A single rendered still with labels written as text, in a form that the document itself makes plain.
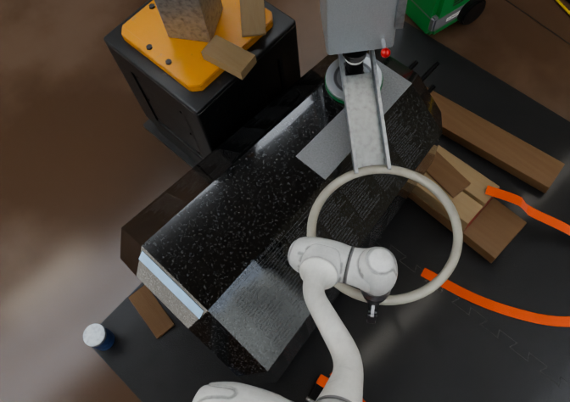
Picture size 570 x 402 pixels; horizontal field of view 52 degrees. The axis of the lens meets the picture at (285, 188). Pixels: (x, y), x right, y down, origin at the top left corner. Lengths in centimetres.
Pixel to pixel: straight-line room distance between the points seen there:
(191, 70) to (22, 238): 135
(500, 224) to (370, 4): 142
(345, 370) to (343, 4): 103
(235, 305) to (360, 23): 99
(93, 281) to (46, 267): 26
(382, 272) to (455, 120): 171
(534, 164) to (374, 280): 170
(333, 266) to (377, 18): 78
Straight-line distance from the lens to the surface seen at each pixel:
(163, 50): 252
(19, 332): 310
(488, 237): 283
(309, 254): 153
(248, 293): 198
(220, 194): 207
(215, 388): 118
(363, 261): 150
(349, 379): 125
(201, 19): 239
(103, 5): 391
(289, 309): 208
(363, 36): 190
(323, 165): 208
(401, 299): 178
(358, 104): 205
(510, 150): 306
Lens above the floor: 267
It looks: 65 degrees down
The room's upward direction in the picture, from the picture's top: 11 degrees counter-clockwise
